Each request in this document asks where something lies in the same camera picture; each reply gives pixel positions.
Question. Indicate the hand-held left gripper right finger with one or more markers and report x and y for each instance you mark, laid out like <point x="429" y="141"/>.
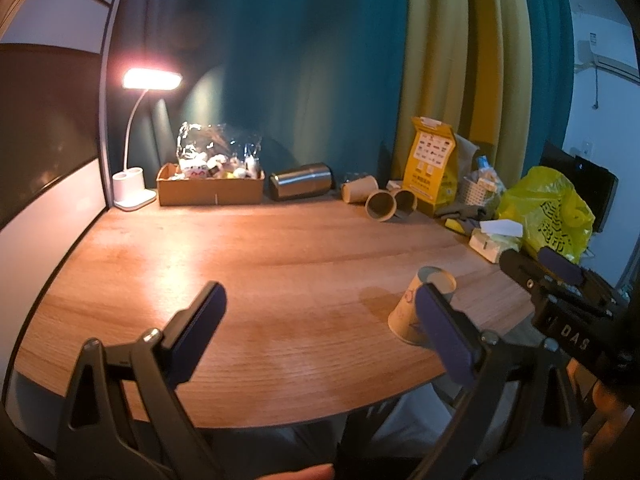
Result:
<point x="445" y="332"/>

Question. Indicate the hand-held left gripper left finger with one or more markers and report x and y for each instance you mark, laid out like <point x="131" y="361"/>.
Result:
<point x="200" y="327"/>

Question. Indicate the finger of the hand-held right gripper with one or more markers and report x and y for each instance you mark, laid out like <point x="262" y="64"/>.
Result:
<point x="560" y="264"/>
<point x="520" y="272"/>

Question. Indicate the white paper cup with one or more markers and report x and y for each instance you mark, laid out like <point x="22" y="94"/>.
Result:
<point x="411" y="312"/>

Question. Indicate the person's right forearm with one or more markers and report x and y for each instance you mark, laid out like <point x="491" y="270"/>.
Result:
<point x="617" y="415"/>

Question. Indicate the brown paper cup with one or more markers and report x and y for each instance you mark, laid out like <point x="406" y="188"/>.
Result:
<point x="357" y="190"/>
<point x="380" y="206"/>
<point x="406" y="201"/>

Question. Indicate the person's left hand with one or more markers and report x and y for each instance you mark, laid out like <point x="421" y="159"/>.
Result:
<point x="295" y="474"/>

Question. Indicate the tissue pack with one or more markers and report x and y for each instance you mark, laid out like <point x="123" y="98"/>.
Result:
<point x="492" y="240"/>

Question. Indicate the yellow plastic bag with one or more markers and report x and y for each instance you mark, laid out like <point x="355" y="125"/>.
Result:
<point x="547" y="212"/>

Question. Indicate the grey cloth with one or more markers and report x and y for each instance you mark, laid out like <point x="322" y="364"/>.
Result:
<point x="460" y="215"/>

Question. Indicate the black monitor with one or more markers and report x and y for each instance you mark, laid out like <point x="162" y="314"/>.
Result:
<point x="595" y="185"/>

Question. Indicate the white plastic basket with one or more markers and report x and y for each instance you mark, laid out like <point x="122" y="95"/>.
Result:
<point x="477" y="191"/>

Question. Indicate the person's grey trousers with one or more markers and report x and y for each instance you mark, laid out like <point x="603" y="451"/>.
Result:
<point x="400" y="425"/>

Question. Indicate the yellow paper bag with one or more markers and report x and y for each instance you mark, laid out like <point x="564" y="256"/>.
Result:
<point x="430" y="170"/>

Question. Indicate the cardboard box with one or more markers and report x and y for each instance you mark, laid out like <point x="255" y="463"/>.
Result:
<point x="210" y="191"/>

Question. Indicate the white desk lamp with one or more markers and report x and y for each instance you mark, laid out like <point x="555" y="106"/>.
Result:
<point x="134" y="187"/>

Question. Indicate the clear plastic bag of snacks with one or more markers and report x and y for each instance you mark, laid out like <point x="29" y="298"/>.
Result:
<point x="217" y="152"/>

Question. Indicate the stainless steel tumbler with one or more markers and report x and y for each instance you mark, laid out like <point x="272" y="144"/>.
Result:
<point x="302" y="181"/>

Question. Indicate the white air conditioner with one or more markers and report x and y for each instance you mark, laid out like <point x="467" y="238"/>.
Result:
<point x="607" y="57"/>

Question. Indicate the yellow curtain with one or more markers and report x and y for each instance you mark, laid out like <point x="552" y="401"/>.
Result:
<point x="450" y="45"/>

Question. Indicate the teal curtain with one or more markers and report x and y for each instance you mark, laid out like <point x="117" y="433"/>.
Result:
<point x="300" y="70"/>

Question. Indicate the wall socket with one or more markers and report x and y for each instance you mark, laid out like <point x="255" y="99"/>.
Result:
<point x="582" y="150"/>

